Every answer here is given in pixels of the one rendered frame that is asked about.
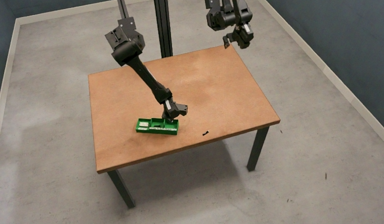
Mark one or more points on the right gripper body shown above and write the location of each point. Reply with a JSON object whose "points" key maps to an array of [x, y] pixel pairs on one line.
{"points": [[165, 115]]}

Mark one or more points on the green three-compartment sorting bin rack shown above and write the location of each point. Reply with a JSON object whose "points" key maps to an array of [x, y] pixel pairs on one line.
{"points": [[167, 128]]}

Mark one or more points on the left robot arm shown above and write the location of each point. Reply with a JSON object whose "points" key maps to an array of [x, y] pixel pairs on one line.
{"points": [[235, 15]]}

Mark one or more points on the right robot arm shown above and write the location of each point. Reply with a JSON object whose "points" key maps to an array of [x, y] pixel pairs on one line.
{"points": [[126, 52]]}

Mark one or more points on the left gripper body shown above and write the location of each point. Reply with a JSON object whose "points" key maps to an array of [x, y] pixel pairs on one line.
{"points": [[229, 35]]}

